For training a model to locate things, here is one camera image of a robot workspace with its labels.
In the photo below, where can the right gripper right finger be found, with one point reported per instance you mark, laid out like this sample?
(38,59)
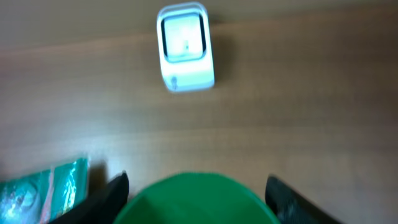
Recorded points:
(291,207)

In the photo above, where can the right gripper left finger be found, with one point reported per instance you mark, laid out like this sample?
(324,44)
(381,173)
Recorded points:
(101,207)

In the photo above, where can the green snack bag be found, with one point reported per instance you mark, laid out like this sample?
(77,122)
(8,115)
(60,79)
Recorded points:
(45,195)

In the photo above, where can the small jar green lid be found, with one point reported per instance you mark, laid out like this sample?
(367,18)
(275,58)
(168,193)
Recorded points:
(196,197)

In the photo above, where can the white barcode scanner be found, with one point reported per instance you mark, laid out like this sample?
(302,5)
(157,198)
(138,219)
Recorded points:
(185,52)

